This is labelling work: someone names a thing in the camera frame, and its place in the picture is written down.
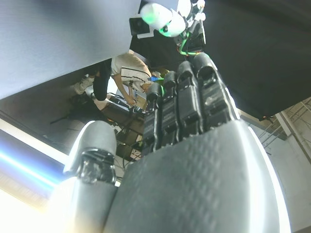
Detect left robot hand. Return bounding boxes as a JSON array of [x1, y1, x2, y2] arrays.
[[47, 52, 292, 233]]

